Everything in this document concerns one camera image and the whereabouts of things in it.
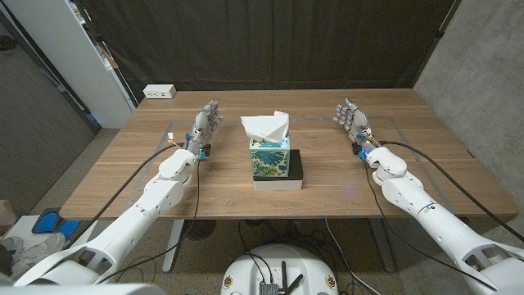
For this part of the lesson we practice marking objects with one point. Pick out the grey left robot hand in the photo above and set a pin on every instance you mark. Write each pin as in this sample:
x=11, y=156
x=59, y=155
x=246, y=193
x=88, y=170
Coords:
x=202, y=127

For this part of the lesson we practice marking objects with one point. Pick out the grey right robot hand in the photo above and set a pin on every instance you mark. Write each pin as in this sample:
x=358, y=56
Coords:
x=356, y=121

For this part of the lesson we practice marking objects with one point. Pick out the white tissue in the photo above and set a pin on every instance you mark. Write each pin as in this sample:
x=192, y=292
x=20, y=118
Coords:
x=266, y=125

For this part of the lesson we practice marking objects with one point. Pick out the teal floral tissue box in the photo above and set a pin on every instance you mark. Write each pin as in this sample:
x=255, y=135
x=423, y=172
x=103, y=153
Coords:
x=270, y=162

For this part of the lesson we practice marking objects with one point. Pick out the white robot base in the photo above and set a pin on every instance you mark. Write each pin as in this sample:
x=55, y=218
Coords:
x=303, y=258

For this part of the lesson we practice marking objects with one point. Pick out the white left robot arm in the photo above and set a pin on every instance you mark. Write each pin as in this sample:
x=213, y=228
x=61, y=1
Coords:
x=159, y=196

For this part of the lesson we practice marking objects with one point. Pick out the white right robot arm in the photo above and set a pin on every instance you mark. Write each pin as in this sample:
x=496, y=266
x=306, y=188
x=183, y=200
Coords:
x=409, y=192

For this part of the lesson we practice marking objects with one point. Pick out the black box with white base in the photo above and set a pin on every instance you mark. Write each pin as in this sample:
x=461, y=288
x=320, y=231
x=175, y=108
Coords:
x=296, y=168

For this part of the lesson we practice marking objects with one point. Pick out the brown cardboard box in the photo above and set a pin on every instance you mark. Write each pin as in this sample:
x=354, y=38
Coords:
x=6, y=215

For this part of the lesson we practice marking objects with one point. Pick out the white power strip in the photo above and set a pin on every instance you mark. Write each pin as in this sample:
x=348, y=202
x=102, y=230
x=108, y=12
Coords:
x=159, y=91

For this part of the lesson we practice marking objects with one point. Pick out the black round floor fan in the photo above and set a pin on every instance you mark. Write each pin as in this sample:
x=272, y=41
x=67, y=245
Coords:
x=199, y=229

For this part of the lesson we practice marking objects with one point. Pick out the black curtain backdrop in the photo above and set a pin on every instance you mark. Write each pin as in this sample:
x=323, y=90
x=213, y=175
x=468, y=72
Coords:
x=266, y=41

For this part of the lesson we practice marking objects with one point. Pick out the black curtain stand pole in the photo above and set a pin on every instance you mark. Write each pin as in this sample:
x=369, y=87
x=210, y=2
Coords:
x=438, y=34

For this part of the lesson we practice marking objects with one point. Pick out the white table leg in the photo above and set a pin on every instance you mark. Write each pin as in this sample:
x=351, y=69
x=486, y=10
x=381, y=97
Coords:
x=172, y=246

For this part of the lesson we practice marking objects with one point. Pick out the grey table leg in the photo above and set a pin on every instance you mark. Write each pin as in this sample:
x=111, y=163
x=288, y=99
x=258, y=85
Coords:
x=382, y=246

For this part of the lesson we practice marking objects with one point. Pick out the white shelf cabinet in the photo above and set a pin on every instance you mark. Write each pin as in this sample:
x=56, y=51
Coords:
x=61, y=49

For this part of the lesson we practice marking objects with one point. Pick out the black antenna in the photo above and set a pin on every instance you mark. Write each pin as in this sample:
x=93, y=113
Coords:
x=283, y=276
x=295, y=283

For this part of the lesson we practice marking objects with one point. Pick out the grey electronics module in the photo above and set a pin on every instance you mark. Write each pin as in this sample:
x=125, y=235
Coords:
x=269, y=289

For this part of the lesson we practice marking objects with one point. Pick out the white robot torso cover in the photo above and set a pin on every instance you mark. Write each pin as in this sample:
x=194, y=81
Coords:
x=82, y=290

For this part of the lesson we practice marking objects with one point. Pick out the white sneaker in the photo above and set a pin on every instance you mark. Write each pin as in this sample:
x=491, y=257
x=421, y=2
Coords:
x=10, y=243
x=37, y=254

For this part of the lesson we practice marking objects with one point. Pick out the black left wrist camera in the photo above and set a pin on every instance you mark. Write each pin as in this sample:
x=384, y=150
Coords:
x=206, y=150

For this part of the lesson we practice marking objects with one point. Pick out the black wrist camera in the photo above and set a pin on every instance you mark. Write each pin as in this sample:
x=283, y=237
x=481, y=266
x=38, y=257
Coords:
x=357, y=148
x=206, y=150

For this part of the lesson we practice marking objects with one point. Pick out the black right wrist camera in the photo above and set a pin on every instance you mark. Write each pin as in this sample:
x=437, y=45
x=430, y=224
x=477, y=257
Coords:
x=357, y=148

